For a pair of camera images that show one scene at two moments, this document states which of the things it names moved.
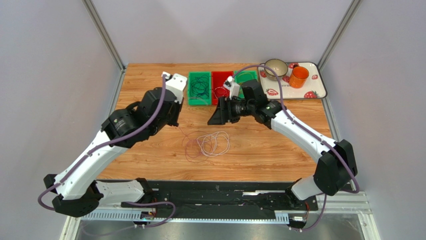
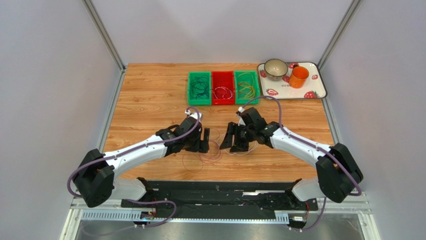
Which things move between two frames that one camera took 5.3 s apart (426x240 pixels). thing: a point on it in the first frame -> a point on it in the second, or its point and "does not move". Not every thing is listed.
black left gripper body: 173,118 -> 192,144
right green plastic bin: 243,76 does not move
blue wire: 199,87 does not move
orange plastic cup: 298,76 does not move
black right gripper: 228,111 -> 238,136
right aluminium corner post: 350,14 does not move
